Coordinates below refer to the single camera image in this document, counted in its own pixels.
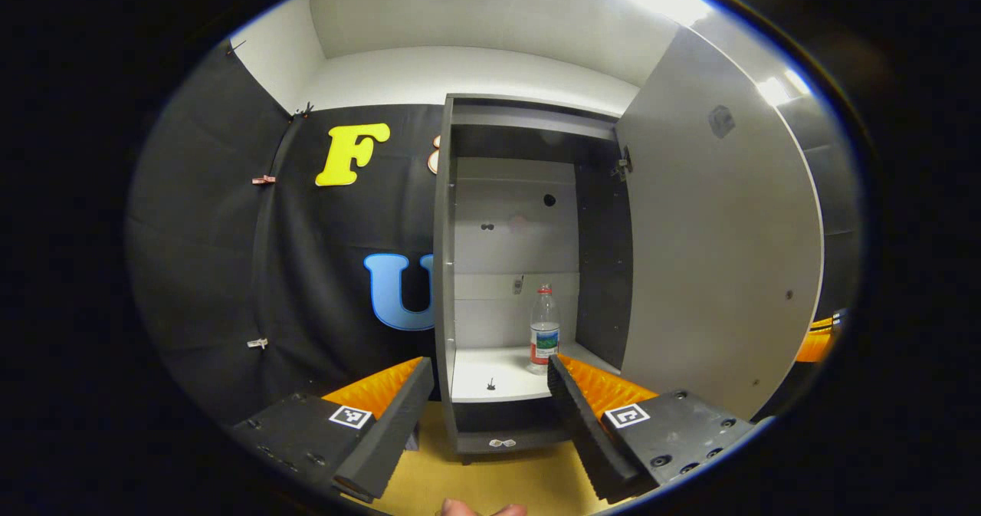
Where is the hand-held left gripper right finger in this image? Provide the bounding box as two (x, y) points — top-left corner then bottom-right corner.
(546, 352), (761, 505)

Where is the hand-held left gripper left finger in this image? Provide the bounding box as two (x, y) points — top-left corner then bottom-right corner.
(228, 355), (435, 504)

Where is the clear plastic bottle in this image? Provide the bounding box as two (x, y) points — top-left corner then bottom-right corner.
(527, 284), (562, 376)

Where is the beige cabinet door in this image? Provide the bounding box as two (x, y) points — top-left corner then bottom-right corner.
(615, 25), (825, 422)

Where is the dark grey cabinet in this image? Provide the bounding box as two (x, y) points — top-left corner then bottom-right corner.
(431, 93), (638, 459)

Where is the small ceiling light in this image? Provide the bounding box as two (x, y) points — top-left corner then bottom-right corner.
(757, 67), (813, 108)

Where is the black backdrop cloth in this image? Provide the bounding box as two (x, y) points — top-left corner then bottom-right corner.
(126, 37), (865, 426)

